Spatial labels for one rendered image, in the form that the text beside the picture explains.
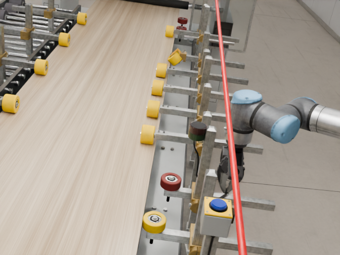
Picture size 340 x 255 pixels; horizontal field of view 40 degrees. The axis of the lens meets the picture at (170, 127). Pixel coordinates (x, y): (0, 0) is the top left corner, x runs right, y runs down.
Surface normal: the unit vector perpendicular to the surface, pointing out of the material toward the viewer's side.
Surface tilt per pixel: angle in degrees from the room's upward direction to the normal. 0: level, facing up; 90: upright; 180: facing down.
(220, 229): 90
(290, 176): 0
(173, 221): 0
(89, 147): 0
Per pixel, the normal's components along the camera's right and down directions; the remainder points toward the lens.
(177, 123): 0.13, -0.87
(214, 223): -0.06, 0.47
